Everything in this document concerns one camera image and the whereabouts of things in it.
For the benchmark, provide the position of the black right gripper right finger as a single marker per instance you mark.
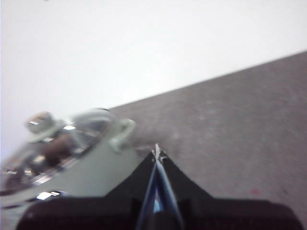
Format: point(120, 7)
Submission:
point(216, 213)

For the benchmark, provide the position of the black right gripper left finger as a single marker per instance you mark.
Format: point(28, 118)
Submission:
point(115, 208)

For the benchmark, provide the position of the pale green electric steamer pot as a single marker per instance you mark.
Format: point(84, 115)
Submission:
point(96, 167)

